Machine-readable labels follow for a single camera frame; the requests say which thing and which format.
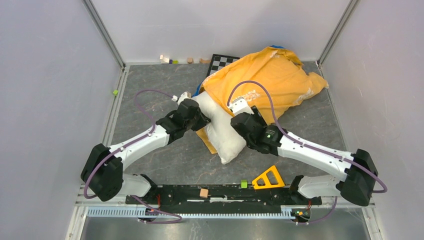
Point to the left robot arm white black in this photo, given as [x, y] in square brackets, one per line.
[103, 172]

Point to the tan wooden cube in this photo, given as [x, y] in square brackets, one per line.
[204, 193]

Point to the yellow plastic triangle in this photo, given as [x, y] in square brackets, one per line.
[269, 179]

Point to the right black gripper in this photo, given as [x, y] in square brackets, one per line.
[257, 116]

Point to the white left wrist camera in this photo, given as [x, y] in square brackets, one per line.
[179, 99]

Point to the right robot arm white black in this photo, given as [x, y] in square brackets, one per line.
[351, 176]

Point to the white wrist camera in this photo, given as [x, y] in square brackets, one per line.
[240, 105]
[179, 99]

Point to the blue yellow pillowcase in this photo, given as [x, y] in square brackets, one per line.
[272, 79]

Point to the white slotted cable duct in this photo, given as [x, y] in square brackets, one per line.
[141, 212]

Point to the flat tan wooden piece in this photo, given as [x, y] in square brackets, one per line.
[204, 61]

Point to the white pillow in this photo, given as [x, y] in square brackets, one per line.
[218, 135]

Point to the white wooden block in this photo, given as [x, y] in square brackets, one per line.
[164, 60]

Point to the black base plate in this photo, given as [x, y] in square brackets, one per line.
[224, 199]

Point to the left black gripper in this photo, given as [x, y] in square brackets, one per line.
[203, 121]

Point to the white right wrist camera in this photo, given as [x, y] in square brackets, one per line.
[240, 105]

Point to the black white checkerboard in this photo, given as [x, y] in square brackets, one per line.
[219, 61]

